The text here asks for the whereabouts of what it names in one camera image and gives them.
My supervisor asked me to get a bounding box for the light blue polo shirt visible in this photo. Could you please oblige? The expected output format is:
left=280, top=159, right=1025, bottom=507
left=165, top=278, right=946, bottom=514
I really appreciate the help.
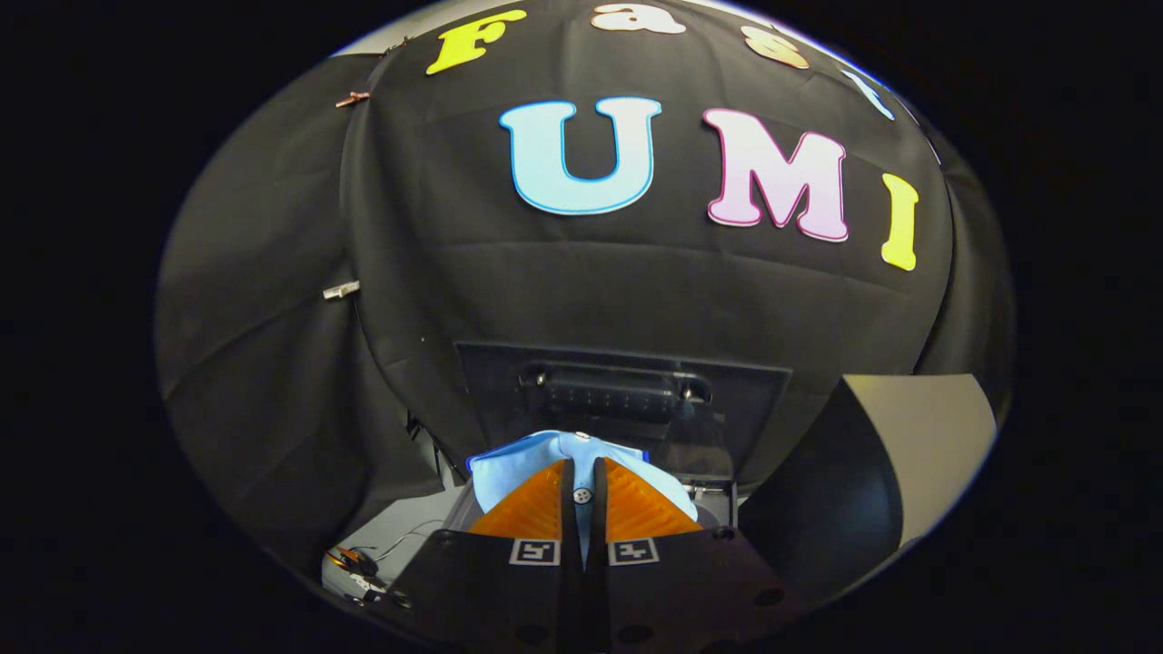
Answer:
left=467, top=430, right=700, bottom=566

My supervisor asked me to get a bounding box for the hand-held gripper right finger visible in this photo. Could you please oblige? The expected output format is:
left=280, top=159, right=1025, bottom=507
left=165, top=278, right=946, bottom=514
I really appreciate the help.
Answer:
left=591, top=456, right=801, bottom=654

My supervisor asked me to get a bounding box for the bundle of thin cables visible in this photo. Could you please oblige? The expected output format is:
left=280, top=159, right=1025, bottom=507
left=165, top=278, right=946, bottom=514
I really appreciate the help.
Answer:
left=325, top=520, right=448, bottom=600

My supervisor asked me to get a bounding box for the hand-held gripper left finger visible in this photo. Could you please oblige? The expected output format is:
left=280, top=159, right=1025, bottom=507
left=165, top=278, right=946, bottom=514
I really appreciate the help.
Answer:
left=386, top=458, right=583, bottom=654

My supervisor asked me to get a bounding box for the black backdrop cloth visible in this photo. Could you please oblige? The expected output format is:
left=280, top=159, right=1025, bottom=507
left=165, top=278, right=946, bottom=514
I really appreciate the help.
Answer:
left=154, top=0, right=1015, bottom=573

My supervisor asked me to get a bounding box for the beige cabinet with grey top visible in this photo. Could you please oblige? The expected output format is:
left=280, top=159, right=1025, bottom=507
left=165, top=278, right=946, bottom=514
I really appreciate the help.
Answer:
left=736, top=372, right=1000, bottom=602

